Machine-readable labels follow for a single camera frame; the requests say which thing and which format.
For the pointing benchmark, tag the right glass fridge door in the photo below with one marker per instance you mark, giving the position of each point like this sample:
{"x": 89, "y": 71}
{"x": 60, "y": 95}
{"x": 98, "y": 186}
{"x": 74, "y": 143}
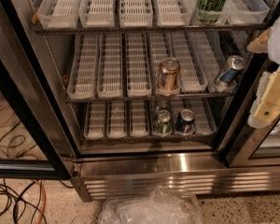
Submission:
{"x": 254, "y": 139}

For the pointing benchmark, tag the green can rear bottom shelf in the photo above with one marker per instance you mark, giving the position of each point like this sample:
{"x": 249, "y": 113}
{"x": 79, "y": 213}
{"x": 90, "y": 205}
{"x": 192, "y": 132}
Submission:
{"x": 161, "y": 105}

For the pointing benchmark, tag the left glass fridge door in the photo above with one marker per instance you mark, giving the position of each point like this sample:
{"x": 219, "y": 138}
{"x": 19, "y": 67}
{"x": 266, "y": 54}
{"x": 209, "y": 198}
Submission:
{"x": 31, "y": 79}

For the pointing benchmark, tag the bottom wire shelf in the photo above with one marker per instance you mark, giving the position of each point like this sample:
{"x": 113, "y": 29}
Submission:
{"x": 151, "y": 139}

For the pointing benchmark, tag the dark blue can bottom shelf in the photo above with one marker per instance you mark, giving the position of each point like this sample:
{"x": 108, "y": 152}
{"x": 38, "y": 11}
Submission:
{"x": 185, "y": 122}

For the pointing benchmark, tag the green can front bottom shelf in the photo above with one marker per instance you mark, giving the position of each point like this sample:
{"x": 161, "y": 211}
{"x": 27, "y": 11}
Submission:
{"x": 162, "y": 123}

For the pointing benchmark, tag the top wire shelf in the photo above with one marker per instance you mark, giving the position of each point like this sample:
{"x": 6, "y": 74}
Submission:
{"x": 154, "y": 29}

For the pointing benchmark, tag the middle wire shelf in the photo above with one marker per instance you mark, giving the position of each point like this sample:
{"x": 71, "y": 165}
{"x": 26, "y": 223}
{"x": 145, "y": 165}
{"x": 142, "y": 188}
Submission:
{"x": 152, "y": 97}

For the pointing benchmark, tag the tall green can top shelf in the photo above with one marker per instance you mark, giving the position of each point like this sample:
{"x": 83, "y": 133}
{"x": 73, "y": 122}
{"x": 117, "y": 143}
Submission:
{"x": 209, "y": 11}

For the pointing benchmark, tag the wire shelf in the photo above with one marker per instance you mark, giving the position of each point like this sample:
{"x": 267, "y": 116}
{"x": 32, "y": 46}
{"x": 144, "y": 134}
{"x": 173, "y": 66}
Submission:
{"x": 154, "y": 29}
{"x": 152, "y": 97}
{"x": 151, "y": 139}

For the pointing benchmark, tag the glass fridge door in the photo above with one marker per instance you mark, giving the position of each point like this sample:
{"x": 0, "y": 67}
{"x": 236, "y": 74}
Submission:
{"x": 31, "y": 79}
{"x": 254, "y": 139}

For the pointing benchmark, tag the stainless fridge base grille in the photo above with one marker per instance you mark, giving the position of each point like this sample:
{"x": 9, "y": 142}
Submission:
{"x": 130, "y": 176}

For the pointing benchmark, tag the blue silver can middle shelf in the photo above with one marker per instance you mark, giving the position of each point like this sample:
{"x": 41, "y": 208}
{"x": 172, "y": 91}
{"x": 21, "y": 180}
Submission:
{"x": 231, "y": 69}

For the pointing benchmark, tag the clear plastic bag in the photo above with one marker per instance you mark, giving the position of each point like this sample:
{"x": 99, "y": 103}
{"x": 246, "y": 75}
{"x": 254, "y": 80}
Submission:
{"x": 160, "y": 206}

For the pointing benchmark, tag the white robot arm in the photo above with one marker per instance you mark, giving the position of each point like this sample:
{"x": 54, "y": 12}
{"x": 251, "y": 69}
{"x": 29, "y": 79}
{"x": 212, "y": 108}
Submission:
{"x": 266, "y": 108}

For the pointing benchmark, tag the copper can middle shelf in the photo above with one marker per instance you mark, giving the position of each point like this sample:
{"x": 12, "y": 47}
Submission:
{"x": 168, "y": 72}

